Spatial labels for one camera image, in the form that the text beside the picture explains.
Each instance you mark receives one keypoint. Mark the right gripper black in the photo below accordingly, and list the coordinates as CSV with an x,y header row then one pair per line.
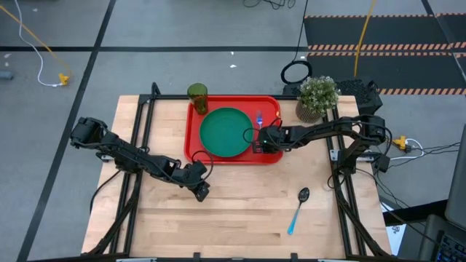
x,y
276,138

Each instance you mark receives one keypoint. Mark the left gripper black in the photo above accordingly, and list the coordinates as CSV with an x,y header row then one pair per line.
x,y
191,174

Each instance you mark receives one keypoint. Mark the green round plate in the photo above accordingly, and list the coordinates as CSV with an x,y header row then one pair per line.
x,y
225,132

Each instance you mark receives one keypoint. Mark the green faceted plastic cup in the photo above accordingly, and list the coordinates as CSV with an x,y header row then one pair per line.
x,y
197,98

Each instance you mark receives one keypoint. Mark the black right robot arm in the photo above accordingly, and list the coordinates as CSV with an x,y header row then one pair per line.
x,y
327,129

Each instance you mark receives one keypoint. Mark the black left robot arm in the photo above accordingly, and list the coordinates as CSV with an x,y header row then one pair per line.
x,y
138,160

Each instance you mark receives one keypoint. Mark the red plastic tray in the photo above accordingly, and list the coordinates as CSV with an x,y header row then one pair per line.
x,y
233,161

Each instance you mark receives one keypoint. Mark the black table edge clamp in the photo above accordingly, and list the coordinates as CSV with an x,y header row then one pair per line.
x,y
196,256
294,256

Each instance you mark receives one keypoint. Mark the potted plant in ribbed pot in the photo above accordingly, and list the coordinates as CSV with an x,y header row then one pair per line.
x,y
318,91

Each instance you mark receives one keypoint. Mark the black perforated box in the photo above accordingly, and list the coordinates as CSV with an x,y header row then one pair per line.
x,y
358,91

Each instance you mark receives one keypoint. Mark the black power adapter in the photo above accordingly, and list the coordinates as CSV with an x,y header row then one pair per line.
x,y
381,163

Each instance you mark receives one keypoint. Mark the yellow power plug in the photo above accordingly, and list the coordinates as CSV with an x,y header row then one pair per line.
x,y
399,142

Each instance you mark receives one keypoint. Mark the black hazard-striped floor mat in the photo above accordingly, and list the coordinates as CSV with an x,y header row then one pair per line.
x,y
382,32

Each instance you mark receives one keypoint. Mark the white paper sheet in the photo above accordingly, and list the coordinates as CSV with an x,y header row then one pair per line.
x,y
395,236

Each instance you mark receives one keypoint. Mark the computer monitor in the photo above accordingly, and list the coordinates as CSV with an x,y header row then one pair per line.
x,y
458,174

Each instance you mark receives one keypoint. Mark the black computer keyboard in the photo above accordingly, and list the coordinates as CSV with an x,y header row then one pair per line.
x,y
451,249

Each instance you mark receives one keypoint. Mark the small grey floor object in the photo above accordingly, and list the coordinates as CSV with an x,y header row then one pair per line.
x,y
5,75

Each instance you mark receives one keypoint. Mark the black metal table frame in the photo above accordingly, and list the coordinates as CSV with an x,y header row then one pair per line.
x,y
132,203

